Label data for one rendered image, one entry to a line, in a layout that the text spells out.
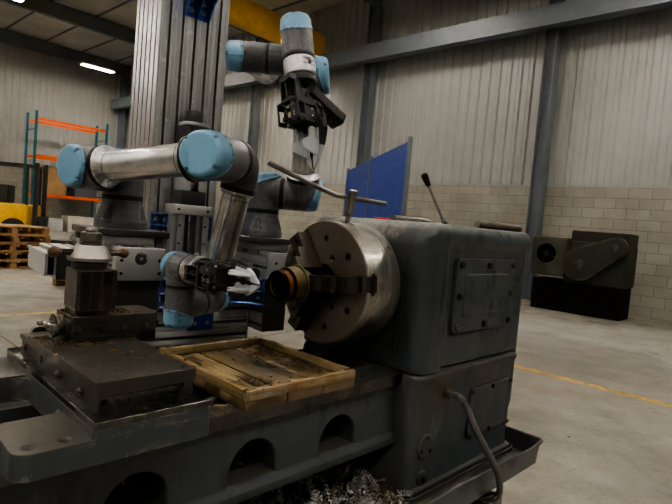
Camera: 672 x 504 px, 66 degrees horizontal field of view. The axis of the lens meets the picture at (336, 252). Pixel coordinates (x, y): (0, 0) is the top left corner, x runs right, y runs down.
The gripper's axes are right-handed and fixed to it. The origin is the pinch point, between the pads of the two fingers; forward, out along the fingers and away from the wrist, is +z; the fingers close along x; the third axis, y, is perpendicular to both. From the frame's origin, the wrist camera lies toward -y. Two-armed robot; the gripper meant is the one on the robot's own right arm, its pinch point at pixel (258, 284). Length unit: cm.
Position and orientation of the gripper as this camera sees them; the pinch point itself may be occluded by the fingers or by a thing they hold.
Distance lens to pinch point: 115.6
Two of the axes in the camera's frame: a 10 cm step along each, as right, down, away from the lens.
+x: 0.9, -9.9, -0.6
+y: -7.0, -0.2, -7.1
